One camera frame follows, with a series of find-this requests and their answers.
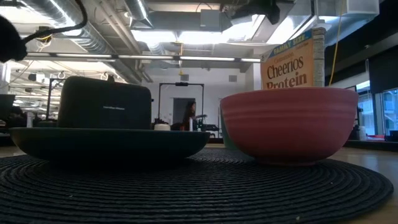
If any Cheerios Protein cereal box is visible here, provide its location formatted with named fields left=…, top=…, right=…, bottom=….
left=259, top=27, right=327, bottom=91

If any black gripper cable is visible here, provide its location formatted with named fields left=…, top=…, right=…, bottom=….
left=22, top=0, right=88, bottom=44

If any round black woven placemat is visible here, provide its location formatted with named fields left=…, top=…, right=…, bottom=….
left=0, top=147, right=394, bottom=224

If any black toaster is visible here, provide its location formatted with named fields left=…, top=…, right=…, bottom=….
left=57, top=76, right=152, bottom=131

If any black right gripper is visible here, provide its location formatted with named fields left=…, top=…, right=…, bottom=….
left=223, top=0, right=281, bottom=25

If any black background stand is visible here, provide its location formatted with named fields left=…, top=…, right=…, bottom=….
left=45, top=77, right=67, bottom=121

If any pink ribbed bowl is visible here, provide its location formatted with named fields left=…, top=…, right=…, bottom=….
left=220, top=87, right=359, bottom=167

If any black yellow ceiling cable reel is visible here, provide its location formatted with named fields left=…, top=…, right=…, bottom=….
left=33, top=26, right=56, bottom=44

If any silver ceiling air duct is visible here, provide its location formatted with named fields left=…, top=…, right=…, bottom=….
left=18, top=0, right=155, bottom=85

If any yellow hanging cable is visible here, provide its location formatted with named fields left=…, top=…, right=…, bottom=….
left=328, top=0, right=346, bottom=87

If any person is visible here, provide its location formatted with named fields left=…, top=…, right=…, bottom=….
left=181, top=100, right=207, bottom=132

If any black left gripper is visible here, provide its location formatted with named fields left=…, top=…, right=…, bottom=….
left=0, top=14, right=28, bottom=63

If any black rectangular frame stand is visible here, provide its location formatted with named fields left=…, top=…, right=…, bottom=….
left=157, top=82, right=205, bottom=131

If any dark green plate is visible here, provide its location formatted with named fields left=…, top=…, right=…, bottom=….
left=9, top=126, right=211, bottom=162

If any long ceiling light bar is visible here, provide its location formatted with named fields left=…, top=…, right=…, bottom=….
left=24, top=52, right=261, bottom=63

